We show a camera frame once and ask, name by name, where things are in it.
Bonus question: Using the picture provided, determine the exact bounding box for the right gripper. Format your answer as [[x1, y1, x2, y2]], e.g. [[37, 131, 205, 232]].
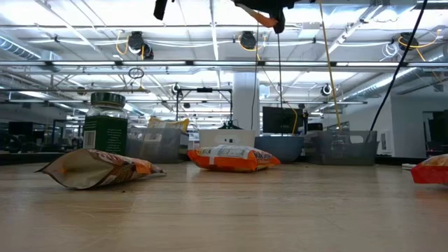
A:
[[232, 0, 302, 35]]

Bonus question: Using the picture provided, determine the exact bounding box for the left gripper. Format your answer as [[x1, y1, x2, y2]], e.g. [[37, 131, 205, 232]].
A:
[[153, 0, 169, 21]]

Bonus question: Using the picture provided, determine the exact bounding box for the silver spoon with orange handle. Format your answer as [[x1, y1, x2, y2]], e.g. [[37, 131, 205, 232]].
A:
[[244, 3, 279, 29]]

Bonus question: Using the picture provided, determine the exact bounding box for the white plastic bin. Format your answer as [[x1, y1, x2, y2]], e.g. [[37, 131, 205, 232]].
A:
[[198, 129, 256, 149]]

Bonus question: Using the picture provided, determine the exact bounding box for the green-lidded glass jar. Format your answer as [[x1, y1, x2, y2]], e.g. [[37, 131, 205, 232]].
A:
[[83, 91, 129, 155]]

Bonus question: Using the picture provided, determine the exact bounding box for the orange ramen packet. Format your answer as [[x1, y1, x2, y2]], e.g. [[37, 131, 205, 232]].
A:
[[186, 143, 282, 173]]

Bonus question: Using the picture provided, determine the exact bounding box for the orange taco mix pouch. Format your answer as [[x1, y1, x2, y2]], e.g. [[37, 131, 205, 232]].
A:
[[34, 147, 167, 190]]

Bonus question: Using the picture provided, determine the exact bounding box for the red ramen packet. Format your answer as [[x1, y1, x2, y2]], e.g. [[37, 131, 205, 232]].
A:
[[410, 153, 448, 186]]

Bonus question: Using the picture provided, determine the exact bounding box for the white pillar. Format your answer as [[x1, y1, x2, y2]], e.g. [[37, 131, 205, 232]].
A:
[[232, 71, 260, 131]]

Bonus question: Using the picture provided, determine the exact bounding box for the blue bowl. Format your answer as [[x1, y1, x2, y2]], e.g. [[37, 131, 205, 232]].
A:
[[254, 135, 305, 163]]

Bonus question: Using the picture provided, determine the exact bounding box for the grey plastic bin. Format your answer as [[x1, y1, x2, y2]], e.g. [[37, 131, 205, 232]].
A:
[[125, 126, 190, 165], [303, 129, 379, 167]]

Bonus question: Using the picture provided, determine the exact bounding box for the black desktop monitor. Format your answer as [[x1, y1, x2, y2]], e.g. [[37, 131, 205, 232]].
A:
[[423, 111, 448, 157]]

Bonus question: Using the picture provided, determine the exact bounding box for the long ceiling light rail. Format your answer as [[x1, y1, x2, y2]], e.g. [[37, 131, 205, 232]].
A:
[[0, 59, 448, 68]]

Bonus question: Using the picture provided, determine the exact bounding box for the yellow cable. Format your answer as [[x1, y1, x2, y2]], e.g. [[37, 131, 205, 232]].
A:
[[317, 0, 342, 131]]

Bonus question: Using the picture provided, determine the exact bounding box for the black hanging cable ring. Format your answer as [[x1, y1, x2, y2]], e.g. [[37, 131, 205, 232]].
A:
[[127, 66, 146, 80]]

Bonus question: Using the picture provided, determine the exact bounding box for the black camera rig frame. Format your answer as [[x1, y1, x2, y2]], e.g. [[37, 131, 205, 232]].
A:
[[176, 87, 242, 130]]

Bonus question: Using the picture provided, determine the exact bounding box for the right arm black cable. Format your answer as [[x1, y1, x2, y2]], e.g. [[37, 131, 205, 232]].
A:
[[370, 0, 429, 132]]

